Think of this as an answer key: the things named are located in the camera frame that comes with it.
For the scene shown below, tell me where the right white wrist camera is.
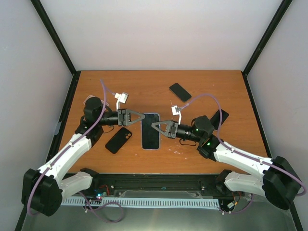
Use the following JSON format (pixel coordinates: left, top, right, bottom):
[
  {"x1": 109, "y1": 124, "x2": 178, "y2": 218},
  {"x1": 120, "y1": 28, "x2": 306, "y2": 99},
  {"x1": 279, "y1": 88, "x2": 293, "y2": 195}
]
[{"x1": 171, "y1": 105, "x2": 182, "y2": 124}]

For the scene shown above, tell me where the black smartphone far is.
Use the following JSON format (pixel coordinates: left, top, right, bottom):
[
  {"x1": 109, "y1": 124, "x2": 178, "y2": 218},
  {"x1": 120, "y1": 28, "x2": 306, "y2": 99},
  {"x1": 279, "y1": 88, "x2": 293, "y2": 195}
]
[{"x1": 169, "y1": 83, "x2": 192, "y2": 102}]

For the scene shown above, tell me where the left black frame post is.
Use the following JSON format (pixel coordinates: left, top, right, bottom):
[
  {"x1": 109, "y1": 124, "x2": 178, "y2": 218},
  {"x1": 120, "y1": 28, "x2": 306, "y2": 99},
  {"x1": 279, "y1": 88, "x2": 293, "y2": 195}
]
[{"x1": 31, "y1": 0, "x2": 77, "y2": 76}]

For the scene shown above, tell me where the pink translucent phone case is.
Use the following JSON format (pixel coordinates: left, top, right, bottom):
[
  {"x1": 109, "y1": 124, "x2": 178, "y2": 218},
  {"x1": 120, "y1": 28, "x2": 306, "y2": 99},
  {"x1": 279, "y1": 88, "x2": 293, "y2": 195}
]
[{"x1": 83, "y1": 95, "x2": 109, "y2": 106}]

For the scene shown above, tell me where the black phone case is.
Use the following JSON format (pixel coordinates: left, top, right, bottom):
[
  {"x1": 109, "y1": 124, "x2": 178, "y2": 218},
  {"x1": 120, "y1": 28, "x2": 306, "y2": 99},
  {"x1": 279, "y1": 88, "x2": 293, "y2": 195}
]
[{"x1": 105, "y1": 128, "x2": 132, "y2": 154}]

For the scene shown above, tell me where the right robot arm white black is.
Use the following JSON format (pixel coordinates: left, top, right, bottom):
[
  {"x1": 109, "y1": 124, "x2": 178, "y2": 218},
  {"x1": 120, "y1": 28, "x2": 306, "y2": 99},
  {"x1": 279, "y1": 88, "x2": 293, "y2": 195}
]
[{"x1": 151, "y1": 116, "x2": 301, "y2": 210}]

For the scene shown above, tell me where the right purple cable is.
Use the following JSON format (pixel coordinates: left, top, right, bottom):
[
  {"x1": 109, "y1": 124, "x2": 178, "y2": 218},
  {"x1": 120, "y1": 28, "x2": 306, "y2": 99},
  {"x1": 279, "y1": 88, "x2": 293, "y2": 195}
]
[{"x1": 180, "y1": 93, "x2": 308, "y2": 197}]

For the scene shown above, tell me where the black smartphone right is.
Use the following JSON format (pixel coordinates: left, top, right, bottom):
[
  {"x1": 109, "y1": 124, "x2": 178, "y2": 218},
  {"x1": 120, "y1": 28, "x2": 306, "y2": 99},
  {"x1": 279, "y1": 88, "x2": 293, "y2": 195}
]
[{"x1": 210, "y1": 110, "x2": 230, "y2": 130}]

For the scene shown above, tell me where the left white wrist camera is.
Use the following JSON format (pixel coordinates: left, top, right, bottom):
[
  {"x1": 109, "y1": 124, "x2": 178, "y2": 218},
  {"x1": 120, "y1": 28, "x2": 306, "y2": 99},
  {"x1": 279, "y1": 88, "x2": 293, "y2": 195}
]
[{"x1": 114, "y1": 92, "x2": 129, "y2": 110}]

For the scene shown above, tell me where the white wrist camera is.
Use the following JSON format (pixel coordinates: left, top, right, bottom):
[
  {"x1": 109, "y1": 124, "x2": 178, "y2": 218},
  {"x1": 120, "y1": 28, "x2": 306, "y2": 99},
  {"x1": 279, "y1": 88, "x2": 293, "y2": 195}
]
[
  {"x1": 114, "y1": 92, "x2": 129, "y2": 110},
  {"x1": 171, "y1": 105, "x2": 182, "y2": 124}
]

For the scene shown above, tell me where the black smartphone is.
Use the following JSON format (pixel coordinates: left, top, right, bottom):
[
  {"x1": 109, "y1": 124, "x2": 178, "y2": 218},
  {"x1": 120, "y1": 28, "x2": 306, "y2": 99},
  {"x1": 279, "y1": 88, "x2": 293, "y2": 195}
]
[
  {"x1": 210, "y1": 110, "x2": 230, "y2": 130},
  {"x1": 169, "y1": 83, "x2": 192, "y2": 102}
]

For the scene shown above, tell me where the black frame post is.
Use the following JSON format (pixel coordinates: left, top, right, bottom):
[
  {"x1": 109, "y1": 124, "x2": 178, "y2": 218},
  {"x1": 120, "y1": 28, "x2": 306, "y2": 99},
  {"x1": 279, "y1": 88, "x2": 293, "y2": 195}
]
[
  {"x1": 31, "y1": 0, "x2": 77, "y2": 76},
  {"x1": 242, "y1": 0, "x2": 293, "y2": 78}
]

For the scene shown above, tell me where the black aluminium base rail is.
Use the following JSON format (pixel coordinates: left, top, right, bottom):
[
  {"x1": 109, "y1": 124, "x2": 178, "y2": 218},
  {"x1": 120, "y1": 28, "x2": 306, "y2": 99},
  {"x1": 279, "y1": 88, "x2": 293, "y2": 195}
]
[{"x1": 31, "y1": 173, "x2": 289, "y2": 200}]

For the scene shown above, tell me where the light blue slotted cable duct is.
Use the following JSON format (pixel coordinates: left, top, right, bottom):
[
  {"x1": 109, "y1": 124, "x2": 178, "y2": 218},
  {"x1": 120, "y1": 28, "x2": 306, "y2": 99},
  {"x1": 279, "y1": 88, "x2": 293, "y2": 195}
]
[{"x1": 60, "y1": 196, "x2": 221, "y2": 209}]

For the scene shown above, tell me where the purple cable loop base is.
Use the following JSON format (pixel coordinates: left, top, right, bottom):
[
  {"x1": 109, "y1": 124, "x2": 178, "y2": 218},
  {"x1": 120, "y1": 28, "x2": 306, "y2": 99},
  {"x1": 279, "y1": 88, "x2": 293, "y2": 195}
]
[{"x1": 79, "y1": 192, "x2": 124, "y2": 222}]

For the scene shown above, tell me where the right black frame post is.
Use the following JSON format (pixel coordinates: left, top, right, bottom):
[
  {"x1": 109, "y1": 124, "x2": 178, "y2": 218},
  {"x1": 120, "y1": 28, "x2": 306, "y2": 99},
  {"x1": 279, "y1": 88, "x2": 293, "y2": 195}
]
[{"x1": 242, "y1": 0, "x2": 293, "y2": 78}]

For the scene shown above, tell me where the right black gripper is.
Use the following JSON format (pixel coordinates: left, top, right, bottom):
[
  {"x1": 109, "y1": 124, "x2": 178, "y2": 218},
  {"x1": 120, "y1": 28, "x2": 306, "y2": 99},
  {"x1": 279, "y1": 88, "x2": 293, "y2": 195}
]
[{"x1": 151, "y1": 120, "x2": 203, "y2": 143}]

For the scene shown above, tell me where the metal base plate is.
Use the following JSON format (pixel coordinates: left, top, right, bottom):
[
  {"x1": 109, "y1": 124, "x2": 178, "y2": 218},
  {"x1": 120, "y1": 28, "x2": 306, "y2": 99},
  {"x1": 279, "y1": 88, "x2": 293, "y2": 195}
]
[{"x1": 16, "y1": 196, "x2": 303, "y2": 231}]

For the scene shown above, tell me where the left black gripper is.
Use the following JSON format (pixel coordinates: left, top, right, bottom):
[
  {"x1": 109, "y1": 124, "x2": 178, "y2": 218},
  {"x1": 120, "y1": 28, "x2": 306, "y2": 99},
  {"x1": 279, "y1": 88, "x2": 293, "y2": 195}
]
[{"x1": 98, "y1": 109, "x2": 145, "y2": 127}]

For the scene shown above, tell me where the clear magsafe phone case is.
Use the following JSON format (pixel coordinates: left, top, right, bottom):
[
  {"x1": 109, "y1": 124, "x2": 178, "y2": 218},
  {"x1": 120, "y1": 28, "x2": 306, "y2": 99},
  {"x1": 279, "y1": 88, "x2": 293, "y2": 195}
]
[{"x1": 140, "y1": 112, "x2": 161, "y2": 151}]

